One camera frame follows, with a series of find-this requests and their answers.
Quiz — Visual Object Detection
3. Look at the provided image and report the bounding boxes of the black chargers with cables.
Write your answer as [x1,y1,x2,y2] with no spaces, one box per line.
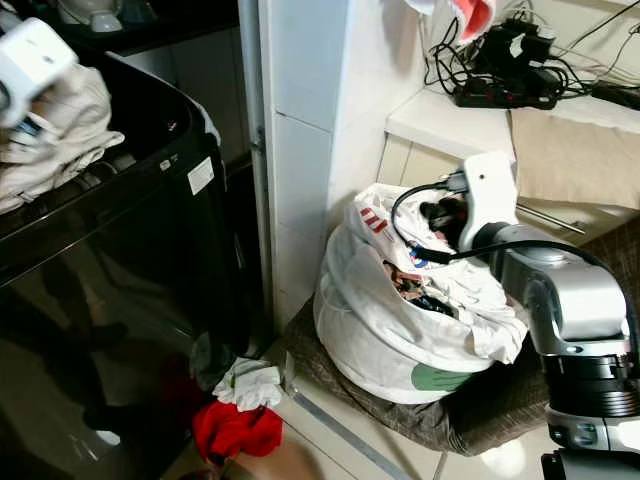
[422,12,640,101]

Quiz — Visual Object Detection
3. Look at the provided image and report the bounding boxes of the red and white item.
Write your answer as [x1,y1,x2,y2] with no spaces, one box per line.
[403,0,498,45]

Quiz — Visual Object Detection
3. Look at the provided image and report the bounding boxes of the beige garment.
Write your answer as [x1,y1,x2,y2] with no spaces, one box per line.
[0,64,127,213]

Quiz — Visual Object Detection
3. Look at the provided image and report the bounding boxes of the grey door frame strip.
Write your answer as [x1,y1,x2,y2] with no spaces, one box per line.
[238,0,273,336]

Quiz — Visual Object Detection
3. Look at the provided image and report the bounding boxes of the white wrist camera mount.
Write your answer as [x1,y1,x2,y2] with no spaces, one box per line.
[459,151,520,253]
[0,17,80,128]

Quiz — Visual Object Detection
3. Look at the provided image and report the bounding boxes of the dark clothes in bag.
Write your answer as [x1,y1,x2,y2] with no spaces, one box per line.
[382,258,461,319]

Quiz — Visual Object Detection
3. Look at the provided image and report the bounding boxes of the small white cloth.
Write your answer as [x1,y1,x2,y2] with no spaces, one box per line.
[213,357,285,412]

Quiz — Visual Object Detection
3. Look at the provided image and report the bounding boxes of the white printed laundry bag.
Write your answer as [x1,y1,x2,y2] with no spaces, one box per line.
[313,182,558,406]

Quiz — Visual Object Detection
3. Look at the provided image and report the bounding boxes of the white tiled ledge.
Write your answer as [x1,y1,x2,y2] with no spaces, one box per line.
[384,86,640,161]

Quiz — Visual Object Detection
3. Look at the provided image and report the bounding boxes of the red cloth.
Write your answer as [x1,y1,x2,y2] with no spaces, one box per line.
[191,399,285,465]

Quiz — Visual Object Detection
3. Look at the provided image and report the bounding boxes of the white ceramic vessel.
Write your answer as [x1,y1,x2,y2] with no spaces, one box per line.
[58,0,153,32]

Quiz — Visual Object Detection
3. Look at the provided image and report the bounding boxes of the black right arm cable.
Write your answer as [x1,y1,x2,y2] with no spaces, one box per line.
[390,172,611,267]

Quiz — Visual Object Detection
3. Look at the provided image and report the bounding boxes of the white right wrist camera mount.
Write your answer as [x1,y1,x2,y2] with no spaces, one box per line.
[459,151,520,253]

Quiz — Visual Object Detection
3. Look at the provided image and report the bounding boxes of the black power strip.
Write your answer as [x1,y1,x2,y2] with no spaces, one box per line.
[452,84,560,111]

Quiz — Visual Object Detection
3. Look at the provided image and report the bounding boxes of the beige towel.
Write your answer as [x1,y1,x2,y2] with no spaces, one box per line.
[508,104,640,213]

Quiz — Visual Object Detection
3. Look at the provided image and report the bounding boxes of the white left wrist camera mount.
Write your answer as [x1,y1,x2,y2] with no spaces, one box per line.
[0,17,80,128]

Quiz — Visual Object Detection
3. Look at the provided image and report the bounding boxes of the black top-load washing machine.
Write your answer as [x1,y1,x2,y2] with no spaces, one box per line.
[0,50,277,480]

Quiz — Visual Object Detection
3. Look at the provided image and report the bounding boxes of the chrome rail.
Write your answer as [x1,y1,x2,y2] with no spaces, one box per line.
[518,203,588,238]

